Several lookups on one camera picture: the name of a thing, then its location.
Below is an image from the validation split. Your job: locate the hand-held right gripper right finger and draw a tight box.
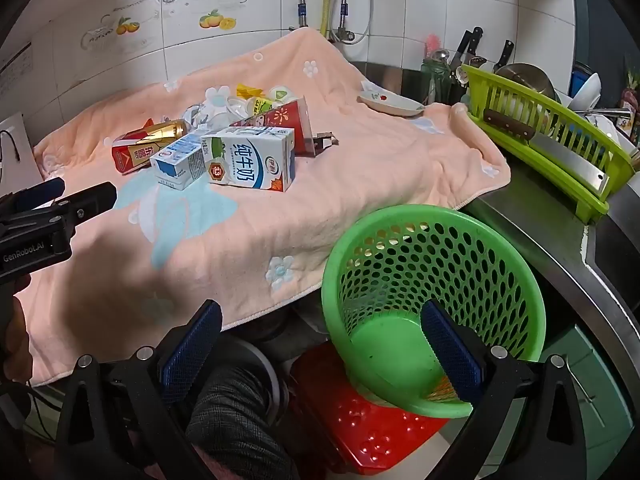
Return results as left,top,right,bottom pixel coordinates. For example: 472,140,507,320
420,299,588,480

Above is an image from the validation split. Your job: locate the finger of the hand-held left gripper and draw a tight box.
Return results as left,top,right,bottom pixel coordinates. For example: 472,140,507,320
10,176,66,213
51,182,118,234

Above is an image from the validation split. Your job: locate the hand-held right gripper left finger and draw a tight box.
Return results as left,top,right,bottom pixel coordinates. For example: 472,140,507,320
54,299,223,480

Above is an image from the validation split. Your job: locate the green plastic basket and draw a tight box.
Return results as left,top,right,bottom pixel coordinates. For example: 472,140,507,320
321,204,547,418

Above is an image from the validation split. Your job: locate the red drink carton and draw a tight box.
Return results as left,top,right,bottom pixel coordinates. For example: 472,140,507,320
111,127,161,175

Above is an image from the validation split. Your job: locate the small blue milk carton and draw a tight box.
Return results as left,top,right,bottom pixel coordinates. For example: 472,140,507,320
150,133,208,191

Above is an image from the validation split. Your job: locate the gold drink can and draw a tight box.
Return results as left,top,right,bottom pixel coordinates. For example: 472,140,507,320
145,119,190,145

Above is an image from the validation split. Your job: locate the large white milk carton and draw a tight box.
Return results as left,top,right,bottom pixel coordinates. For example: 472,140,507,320
201,126,297,193

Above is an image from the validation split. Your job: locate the clear bottle green label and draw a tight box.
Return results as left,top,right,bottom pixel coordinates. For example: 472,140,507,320
247,95,282,117

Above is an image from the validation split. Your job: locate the person's left hand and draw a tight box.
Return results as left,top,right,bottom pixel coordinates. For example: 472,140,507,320
0,280,27,357

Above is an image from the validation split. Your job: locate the grey round pot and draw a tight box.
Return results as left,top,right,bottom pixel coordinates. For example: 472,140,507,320
220,335,288,426

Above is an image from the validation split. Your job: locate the person's plaid trouser leg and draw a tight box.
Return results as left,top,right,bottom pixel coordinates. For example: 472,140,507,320
185,365,301,480

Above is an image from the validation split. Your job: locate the red plastic stool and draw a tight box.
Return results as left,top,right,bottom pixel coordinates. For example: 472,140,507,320
290,342,451,476

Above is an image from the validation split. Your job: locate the green cabinet door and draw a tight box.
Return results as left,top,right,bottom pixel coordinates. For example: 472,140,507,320
540,325,631,466

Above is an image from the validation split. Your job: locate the crumpled white wrapper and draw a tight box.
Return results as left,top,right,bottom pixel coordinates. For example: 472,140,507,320
182,102,221,128

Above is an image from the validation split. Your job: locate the pink flowered towel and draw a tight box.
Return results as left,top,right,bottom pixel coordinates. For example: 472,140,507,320
22,27,512,386

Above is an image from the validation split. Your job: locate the white paper cup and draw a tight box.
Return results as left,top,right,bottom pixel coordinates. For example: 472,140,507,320
267,85,297,107

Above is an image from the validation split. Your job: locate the white ceramic dish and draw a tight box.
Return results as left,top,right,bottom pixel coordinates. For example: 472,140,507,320
357,82,426,117

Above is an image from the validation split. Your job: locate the green dish rack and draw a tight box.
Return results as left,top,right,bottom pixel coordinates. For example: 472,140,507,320
460,64,636,223

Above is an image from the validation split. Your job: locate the steel bowl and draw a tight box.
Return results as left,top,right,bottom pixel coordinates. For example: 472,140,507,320
495,62,557,103

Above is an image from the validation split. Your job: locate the white bowl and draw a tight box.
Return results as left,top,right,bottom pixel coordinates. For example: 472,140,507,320
570,72,603,111

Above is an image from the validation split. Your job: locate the metal water valve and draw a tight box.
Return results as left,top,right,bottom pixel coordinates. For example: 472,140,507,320
330,27,368,46

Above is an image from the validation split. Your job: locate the wooden handled cleaver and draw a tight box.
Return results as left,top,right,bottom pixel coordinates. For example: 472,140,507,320
482,108,612,196

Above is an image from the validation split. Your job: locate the black handled knife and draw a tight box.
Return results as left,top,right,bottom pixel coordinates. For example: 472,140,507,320
448,26,484,78
492,39,516,73

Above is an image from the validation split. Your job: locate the clear plastic hose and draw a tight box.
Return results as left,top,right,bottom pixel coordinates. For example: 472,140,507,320
350,0,374,43

